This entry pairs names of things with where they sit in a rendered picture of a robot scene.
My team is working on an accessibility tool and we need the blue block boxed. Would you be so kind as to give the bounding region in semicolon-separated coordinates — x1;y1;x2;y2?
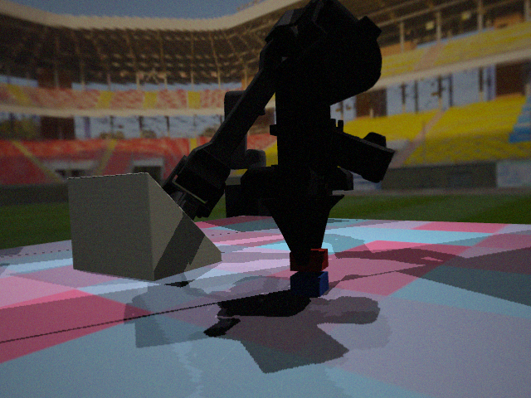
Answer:
290;271;329;297

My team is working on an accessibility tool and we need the red block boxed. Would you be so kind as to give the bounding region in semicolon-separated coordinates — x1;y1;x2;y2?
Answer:
290;248;329;273

